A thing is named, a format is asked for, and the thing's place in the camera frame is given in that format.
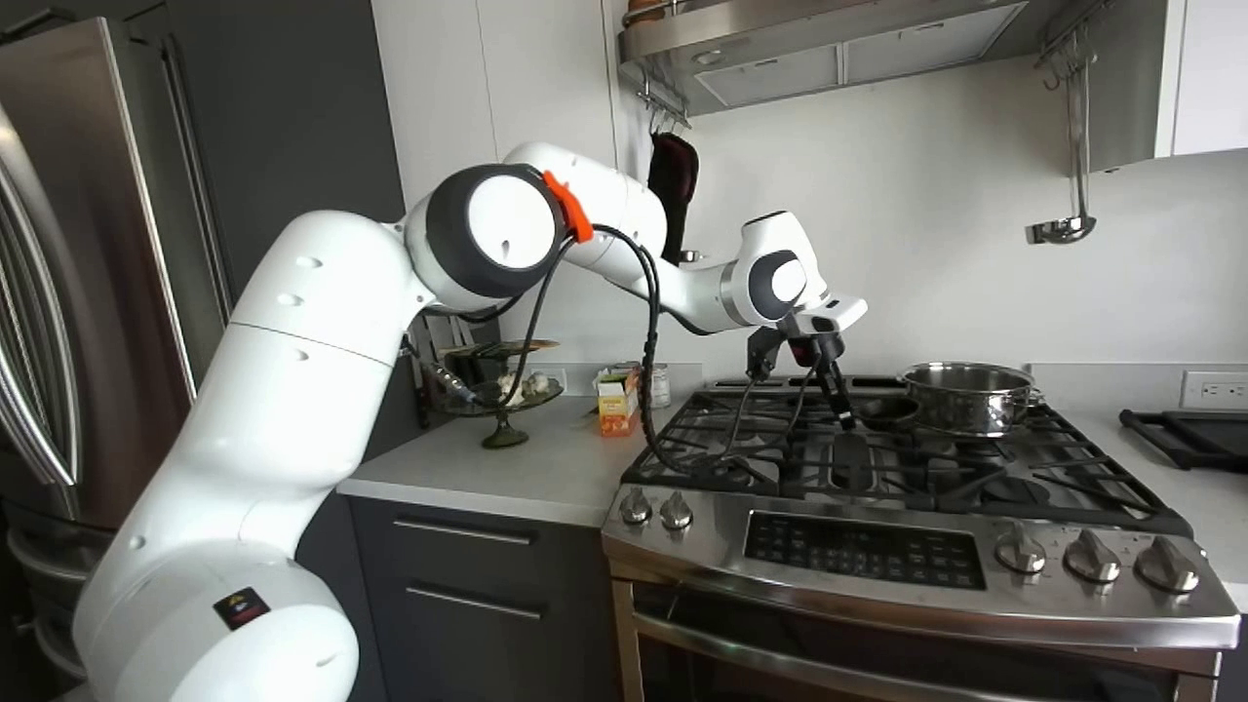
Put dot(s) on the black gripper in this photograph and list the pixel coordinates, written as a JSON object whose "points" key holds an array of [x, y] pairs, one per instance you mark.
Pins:
{"points": [[766, 353]]}

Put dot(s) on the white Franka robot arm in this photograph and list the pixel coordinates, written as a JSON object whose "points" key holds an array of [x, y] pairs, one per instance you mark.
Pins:
{"points": [[299, 390]]}

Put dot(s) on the narrow white cabinet door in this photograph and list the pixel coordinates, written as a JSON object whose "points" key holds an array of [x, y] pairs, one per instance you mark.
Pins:
{"points": [[546, 62]]}

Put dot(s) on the small white wall cabinet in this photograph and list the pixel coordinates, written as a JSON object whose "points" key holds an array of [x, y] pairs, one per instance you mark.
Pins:
{"points": [[1203, 79]]}

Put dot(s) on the black oven mitt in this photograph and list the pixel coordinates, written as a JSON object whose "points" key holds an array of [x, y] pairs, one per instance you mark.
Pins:
{"points": [[672, 195]]}

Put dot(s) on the dark lower drawer cabinet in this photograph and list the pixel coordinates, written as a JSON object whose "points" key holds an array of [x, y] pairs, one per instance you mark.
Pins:
{"points": [[519, 650]]}

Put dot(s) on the white wall outlet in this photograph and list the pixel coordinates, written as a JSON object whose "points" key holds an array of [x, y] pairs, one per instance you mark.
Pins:
{"points": [[1214, 390]]}

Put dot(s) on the stainless steel gas range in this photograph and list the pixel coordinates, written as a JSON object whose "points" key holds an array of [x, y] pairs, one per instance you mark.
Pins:
{"points": [[909, 570]]}

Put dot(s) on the stainless steel pot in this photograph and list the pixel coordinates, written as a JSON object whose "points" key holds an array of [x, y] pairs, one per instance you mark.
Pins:
{"points": [[967, 394]]}

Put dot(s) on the small black pan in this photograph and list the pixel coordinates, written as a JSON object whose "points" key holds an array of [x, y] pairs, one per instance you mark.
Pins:
{"points": [[852, 461]]}

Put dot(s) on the small orange carton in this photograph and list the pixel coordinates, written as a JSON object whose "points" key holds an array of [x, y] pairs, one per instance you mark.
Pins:
{"points": [[615, 407]]}

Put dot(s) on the steel stove knob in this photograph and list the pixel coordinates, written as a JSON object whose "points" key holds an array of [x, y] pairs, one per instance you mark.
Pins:
{"points": [[1021, 552], [635, 509], [676, 511], [1092, 560], [1166, 567]]}

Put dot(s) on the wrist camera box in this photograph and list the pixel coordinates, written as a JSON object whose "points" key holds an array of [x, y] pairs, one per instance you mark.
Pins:
{"points": [[841, 312]]}

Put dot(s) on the flat black tray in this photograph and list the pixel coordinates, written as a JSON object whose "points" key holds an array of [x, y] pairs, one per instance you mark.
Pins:
{"points": [[1194, 438]]}

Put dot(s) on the hanging steel ladle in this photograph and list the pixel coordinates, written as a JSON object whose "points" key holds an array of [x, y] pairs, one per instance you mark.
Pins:
{"points": [[1077, 158]]}

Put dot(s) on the black cast iron stove grate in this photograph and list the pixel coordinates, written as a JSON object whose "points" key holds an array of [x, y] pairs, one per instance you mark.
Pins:
{"points": [[728, 448]]}

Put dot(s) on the stainless steel refrigerator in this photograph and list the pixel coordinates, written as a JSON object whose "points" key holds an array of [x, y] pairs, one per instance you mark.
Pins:
{"points": [[91, 195]]}

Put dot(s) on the steel range hood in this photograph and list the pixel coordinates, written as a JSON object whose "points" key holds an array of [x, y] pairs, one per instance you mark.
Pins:
{"points": [[832, 52]]}

